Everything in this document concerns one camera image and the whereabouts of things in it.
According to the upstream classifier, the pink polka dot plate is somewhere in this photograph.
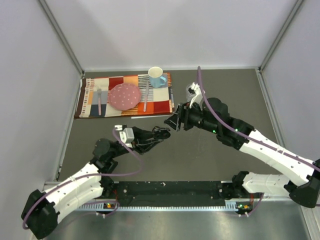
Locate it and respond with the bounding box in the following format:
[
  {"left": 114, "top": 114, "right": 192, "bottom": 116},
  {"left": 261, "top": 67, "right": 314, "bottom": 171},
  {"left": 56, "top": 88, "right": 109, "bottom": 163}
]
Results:
[{"left": 108, "top": 83, "right": 142, "bottom": 111}]

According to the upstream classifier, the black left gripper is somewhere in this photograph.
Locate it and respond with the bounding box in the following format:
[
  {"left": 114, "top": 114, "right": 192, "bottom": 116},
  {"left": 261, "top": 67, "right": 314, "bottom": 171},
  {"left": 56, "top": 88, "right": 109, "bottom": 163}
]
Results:
[{"left": 109, "top": 127, "right": 164, "bottom": 159}]

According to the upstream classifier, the light blue mug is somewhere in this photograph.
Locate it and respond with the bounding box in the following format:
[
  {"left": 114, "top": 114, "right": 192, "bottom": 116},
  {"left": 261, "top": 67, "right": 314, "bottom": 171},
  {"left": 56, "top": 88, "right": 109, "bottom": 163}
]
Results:
[{"left": 148, "top": 66, "right": 167, "bottom": 88}]

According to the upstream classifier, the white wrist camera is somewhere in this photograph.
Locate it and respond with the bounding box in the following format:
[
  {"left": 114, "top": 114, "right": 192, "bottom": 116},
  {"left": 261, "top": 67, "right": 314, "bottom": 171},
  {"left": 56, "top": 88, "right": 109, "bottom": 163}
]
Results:
[
  {"left": 189, "top": 82, "right": 203, "bottom": 109},
  {"left": 114, "top": 125, "right": 135, "bottom": 148}
]

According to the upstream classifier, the grey slotted cable duct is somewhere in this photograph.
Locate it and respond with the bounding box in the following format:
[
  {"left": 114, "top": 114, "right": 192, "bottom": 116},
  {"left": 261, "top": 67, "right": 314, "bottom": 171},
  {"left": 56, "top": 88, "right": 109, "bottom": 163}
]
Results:
[{"left": 76, "top": 200, "right": 253, "bottom": 212}]

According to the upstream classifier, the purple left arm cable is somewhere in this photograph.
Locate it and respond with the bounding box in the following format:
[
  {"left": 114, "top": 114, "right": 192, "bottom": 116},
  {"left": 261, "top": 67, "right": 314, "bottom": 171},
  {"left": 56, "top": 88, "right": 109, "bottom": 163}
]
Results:
[{"left": 21, "top": 127, "right": 146, "bottom": 230}]

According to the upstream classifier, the pink plastic fork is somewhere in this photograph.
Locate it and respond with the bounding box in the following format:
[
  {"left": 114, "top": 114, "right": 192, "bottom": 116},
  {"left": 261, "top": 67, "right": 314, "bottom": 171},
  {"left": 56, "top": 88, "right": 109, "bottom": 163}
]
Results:
[{"left": 97, "top": 85, "right": 102, "bottom": 116}]

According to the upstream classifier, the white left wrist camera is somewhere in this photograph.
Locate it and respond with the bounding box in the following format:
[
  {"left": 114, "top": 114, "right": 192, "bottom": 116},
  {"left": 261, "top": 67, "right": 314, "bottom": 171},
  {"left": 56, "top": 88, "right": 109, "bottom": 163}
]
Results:
[{"left": 114, "top": 125, "right": 135, "bottom": 148}]

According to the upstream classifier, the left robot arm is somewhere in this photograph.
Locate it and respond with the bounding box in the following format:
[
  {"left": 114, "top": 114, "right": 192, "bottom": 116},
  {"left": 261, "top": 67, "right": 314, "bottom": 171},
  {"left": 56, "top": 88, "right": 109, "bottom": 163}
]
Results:
[{"left": 21, "top": 125, "right": 170, "bottom": 240}]

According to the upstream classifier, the clear drinking glass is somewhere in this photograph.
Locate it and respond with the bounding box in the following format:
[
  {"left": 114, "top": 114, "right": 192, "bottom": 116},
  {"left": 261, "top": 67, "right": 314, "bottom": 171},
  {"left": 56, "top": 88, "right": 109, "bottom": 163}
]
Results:
[{"left": 185, "top": 84, "right": 195, "bottom": 102}]

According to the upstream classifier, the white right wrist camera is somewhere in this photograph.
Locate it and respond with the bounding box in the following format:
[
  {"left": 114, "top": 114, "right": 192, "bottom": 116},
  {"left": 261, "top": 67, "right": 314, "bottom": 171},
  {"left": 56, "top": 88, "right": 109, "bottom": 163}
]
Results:
[{"left": 189, "top": 82, "right": 203, "bottom": 109}]

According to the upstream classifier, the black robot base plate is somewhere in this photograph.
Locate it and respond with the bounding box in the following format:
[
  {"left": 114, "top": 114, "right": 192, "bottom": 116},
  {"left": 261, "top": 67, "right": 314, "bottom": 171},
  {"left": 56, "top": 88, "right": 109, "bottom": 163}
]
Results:
[{"left": 105, "top": 181, "right": 239, "bottom": 207}]

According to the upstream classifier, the pink plastic knife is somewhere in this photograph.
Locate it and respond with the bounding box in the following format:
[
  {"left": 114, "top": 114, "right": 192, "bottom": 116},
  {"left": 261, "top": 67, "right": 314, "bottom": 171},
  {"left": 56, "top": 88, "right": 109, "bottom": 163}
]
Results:
[{"left": 143, "top": 81, "right": 149, "bottom": 113}]

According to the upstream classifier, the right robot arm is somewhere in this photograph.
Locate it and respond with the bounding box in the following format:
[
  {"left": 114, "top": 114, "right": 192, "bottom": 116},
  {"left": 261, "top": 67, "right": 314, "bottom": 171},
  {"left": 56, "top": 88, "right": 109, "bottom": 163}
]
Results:
[{"left": 164, "top": 97, "right": 320, "bottom": 208}]

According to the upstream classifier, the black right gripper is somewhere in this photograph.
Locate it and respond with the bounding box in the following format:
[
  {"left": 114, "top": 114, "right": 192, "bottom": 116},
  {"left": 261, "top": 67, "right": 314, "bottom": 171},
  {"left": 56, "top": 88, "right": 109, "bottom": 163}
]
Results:
[{"left": 164, "top": 99, "right": 220, "bottom": 135}]

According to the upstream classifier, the colourful patchwork placemat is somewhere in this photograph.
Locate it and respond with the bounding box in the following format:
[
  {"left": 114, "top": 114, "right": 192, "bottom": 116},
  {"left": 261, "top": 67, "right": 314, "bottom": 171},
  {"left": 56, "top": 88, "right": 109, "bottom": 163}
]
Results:
[{"left": 74, "top": 72, "right": 175, "bottom": 119}]

